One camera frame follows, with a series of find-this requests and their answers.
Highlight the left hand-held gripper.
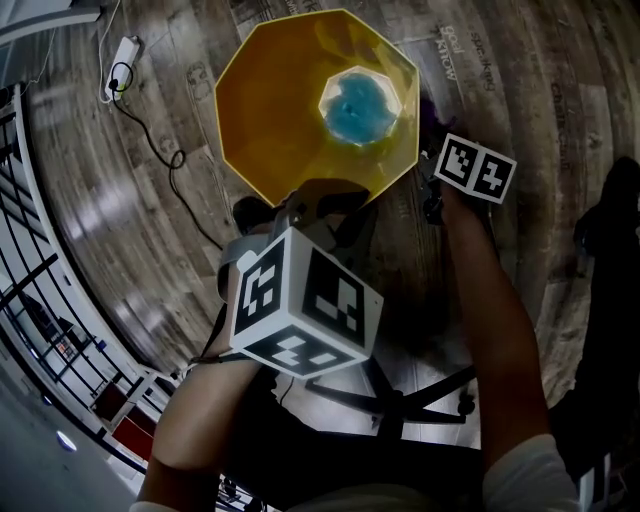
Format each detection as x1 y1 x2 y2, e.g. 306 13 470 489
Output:
217 178 385 379

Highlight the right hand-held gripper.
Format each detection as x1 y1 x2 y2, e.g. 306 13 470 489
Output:
419 132 518 226

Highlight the purple cloth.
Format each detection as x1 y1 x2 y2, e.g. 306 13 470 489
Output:
418 97 459 136

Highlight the yellow plastic bucket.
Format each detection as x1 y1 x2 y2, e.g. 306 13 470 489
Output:
213 8 420 209

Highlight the person's left forearm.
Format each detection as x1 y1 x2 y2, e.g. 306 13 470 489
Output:
142 357 261 506

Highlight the person's right forearm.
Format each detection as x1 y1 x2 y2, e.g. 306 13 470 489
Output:
439 192 549 466

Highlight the person's black left shoe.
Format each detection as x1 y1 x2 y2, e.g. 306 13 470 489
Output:
232 196 274 234

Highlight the person's black shoe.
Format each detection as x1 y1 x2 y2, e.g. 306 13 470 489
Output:
573 155 640 256
232 196 274 234

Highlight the blue crumpled wad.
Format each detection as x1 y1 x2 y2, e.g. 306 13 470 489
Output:
319 69 401 146

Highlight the person's black right shoe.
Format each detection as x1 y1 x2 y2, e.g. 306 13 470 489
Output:
573 155 640 256

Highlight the black wrist band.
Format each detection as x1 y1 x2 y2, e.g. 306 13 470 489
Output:
189 349 251 369

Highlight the person's right leg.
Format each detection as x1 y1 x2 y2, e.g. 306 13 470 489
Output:
547 159 640 476

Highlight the white power strip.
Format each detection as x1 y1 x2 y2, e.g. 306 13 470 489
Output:
104 35 141 101

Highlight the dark red box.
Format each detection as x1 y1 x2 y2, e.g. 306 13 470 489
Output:
92 384 126 421

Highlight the red board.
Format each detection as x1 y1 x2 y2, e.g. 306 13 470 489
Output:
112 417 156 461

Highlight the person's white shirt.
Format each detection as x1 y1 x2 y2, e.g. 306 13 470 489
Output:
129 432 581 512

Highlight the black metal railing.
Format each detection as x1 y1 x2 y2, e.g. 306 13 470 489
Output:
0 84 171 476

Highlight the black power cable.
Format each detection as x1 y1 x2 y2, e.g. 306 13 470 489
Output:
109 62 224 251

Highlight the white power cable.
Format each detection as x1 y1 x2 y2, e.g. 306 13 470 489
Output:
97 0 124 99

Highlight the thin white cable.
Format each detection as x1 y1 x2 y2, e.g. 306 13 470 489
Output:
24 29 59 86

